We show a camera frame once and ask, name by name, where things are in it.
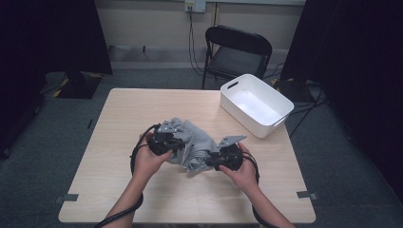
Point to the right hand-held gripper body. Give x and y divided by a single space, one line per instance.
229 156

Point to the white plastic basket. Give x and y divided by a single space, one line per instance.
256 104

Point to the small black floor strip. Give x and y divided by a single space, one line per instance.
90 123

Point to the person's right hand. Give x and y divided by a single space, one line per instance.
245 175

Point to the thin wall pipe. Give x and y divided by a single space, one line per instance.
215 14

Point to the person's left hand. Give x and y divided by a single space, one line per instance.
145 164

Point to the black folding chair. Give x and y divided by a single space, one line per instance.
236 53

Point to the dark curtain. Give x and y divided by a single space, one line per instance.
47 47
358 63

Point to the grey shorts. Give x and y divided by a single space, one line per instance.
198 142

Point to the black stand base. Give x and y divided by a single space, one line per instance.
79 87
299 91

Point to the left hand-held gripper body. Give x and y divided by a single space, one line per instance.
163 142

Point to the grey tape strip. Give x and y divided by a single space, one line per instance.
305 194
68 198

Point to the white wall socket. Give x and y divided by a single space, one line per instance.
195 5

